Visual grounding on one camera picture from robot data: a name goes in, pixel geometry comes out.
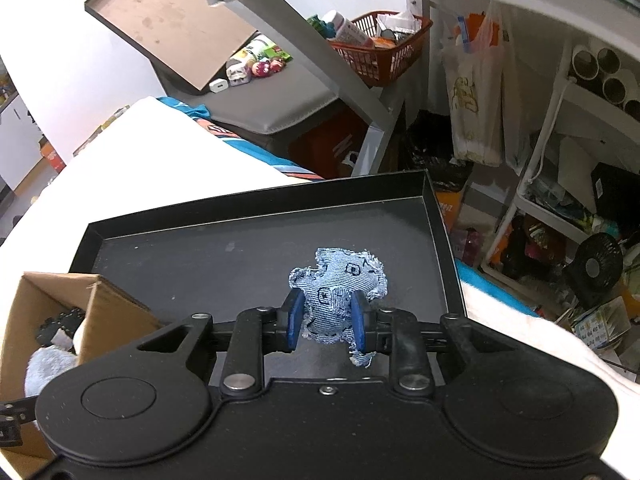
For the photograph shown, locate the black tray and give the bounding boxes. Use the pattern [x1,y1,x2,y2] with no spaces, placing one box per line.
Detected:
[69,170,468,391]

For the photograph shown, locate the black plastic bag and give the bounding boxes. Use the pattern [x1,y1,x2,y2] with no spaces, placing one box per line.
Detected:
[405,110,473,192]

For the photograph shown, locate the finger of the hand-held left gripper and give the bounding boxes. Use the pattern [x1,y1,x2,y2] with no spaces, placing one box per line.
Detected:
[0,398,38,448]

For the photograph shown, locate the green and white bottle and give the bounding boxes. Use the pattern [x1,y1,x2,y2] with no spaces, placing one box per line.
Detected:
[235,35,291,62]

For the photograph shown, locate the denim plush toy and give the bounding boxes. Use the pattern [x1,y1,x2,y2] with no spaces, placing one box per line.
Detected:
[289,247,390,368]

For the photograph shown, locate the black desk fan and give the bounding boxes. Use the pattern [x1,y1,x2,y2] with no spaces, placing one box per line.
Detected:
[562,232,626,308]

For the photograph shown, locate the white power adapter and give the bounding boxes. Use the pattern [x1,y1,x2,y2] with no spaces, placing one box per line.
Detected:
[226,57,251,86]

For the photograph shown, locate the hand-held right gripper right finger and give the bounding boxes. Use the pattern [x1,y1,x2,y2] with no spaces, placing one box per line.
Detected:
[350,291,521,401]

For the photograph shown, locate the printed cardboard box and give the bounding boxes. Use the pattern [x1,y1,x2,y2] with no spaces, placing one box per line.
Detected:
[572,297,633,357]

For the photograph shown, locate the grey lower shelf board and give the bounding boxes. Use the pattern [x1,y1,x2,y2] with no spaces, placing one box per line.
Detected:
[160,45,351,136]

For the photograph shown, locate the white blanket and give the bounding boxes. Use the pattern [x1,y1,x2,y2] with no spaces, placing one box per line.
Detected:
[0,97,640,480]

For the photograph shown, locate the dark bottle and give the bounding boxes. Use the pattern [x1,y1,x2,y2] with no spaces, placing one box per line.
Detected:
[500,215,532,281]

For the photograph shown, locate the white metal rack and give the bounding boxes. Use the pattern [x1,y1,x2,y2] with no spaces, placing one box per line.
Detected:
[482,35,640,311]

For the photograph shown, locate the grey desk frame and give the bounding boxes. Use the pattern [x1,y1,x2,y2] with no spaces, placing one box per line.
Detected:
[200,0,640,177]

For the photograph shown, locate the dark red box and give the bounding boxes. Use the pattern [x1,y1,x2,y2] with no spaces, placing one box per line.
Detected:
[287,110,371,179]

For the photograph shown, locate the light blue fluffy plush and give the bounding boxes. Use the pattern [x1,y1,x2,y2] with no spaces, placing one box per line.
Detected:
[25,347,81,431]

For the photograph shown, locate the red and pink small toy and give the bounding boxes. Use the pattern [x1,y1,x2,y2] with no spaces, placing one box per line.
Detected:
[250,57,287,79]

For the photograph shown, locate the small orange box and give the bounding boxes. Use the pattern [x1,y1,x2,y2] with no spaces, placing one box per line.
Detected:
[40,142,67,172]

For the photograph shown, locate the white printed plastic bag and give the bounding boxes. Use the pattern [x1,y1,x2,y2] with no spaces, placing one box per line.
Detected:
[440,0,506,168]

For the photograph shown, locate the red plastic basket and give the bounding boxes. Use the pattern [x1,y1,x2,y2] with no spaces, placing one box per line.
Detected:
[327,10,435,88]

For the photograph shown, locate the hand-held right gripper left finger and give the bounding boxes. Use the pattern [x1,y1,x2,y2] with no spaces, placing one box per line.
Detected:
[137,290,306,401]

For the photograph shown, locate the orange packet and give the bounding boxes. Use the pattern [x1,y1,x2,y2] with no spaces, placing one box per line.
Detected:
[435,190,468,233]

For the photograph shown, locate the brown board with dark rim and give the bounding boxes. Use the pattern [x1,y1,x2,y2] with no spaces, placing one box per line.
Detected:
[84,0,261,93]

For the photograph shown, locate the black box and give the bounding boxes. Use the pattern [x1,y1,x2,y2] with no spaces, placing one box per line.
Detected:
[590,162,640,217]

